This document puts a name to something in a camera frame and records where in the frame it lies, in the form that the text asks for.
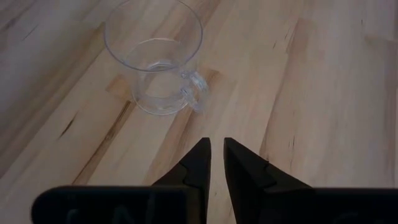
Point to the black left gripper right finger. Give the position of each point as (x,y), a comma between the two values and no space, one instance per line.
(245,174)

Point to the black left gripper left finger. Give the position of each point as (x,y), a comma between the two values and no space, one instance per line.
(199,168)

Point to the clear glass mug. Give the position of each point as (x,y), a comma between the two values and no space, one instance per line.
(161,96)

